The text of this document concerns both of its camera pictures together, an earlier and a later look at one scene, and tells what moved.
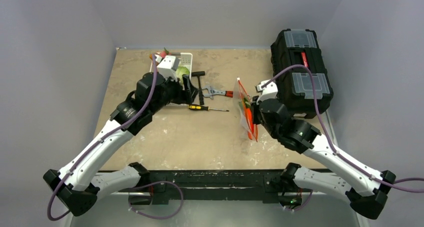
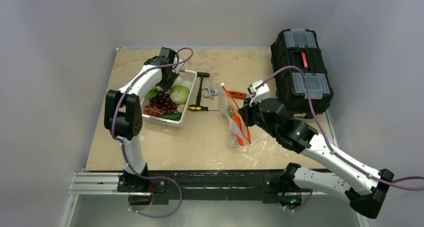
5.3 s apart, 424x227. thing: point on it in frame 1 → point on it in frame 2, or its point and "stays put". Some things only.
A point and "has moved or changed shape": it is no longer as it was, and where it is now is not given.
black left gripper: (186, 96) → (166, 86)
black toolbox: (295, 89) stays put
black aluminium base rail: (250, 185) stays put
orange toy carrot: (249, 120) has moved or changed shape
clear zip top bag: (242, 101) → (239, 134)
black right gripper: (256, 113) stays put
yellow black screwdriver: (201, 107) stays put
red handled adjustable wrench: (212, 92) stays put
